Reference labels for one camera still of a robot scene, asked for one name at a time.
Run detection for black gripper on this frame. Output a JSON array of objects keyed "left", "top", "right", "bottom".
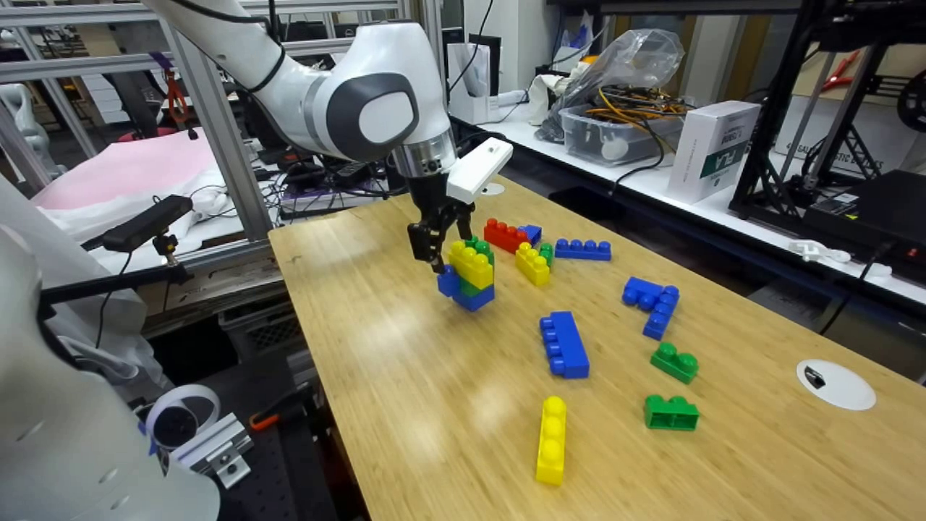
[{"left": 404, "top": 168, "right": 477, "bottom": 275}]

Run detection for yellow three-stud Lego brick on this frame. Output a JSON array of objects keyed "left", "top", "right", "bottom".
[
  {"left": 443, "top": 237, "right": 497, "bottom": 292},
  {"left": 513, "top": 241, "right": 556, "bottom": 291}
]

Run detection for red Lego brick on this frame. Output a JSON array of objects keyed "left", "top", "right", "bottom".
[{"left": 480, "top": 215, "right": 533, "bottom": 255}]

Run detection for slim blue four-stud Lego brick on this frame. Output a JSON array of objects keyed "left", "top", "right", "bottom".
[{"left": 553, "top": 234, "right": 614, "bottom": 265}]

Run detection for large blue Lego brick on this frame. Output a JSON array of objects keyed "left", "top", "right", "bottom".
[{"left": 537, "top": 307, "right": 592, "bottom": 382}]

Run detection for yellow four-stud Lego brick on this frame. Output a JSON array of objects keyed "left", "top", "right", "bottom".
[{"left": 533, "top": 393, "right": 569, "bottom": 489}]

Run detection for clear plastic bin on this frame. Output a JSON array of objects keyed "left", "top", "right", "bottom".
[{"left": 556, "top": 101, "right": 672, "bottom": 172}]

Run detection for long workbench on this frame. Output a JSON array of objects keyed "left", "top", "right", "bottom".
[{"left": 446, "top": 90, "right": 926, "bottom": 314}]

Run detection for clear plastic bag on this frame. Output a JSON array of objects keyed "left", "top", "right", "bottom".
[{"left": 536, "top": 26, "right": 689, "bottom": 149}]

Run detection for white cardboard box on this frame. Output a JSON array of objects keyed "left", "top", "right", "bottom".
[{"left": 666, "top": 98, "right": 763, "bottom": 207}]

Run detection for red and black tool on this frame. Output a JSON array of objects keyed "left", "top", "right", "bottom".
[{"left": 155, "top": 56, "right": 202, "bottom": 140}]

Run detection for pink foam sheet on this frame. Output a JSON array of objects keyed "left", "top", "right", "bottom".
[{"left": 32, "top": 129, "right": 225, "bottom": 217}]

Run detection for black support rod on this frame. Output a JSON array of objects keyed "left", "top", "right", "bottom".
[{"left": 38, "top": 260, "right": 195, "bottom": 310}]

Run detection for red clamp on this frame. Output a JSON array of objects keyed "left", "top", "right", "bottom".
[{"left": 820, "top": 45, "right": 867, "bottom": 97}]

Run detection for white moulded cover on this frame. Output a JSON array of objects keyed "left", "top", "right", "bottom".
[{"left": 0, "top": 172, "right": 225, "bottom": 521}]

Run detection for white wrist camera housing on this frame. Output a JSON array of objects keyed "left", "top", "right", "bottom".
[{"left": 443, "top": 133, "right": 519, "bottom": 210}]

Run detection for yellow cable bundle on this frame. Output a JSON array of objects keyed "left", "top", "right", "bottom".
[{"left": 576, "top": 85, "right": 689, "bottom": 133}]

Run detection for black camera on stand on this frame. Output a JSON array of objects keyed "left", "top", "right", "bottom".
[{"left": 83, "top": 194, "right": 197, "bottom": 255}]

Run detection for white ring with bracket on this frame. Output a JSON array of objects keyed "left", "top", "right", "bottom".
[{"left": 141, "top": 382, "right": 255, "bottom": 489}]

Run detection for black 3D printer frame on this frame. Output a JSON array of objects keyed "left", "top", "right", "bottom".
[{"left": 726, "top": 0, "right": 926, "bottom": 288}]

